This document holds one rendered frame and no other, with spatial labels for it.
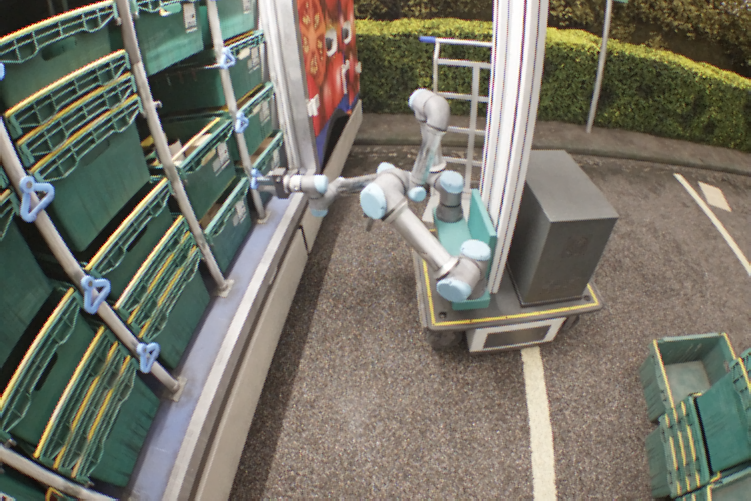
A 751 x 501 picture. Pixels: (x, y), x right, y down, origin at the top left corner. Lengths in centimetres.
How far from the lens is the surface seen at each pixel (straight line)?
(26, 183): 80
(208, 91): 158
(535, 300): 171
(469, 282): 127
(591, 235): 153
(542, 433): 180
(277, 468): 174
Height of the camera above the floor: 163
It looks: 38 degrees down
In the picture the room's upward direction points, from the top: 4 degrees counter-clockwise
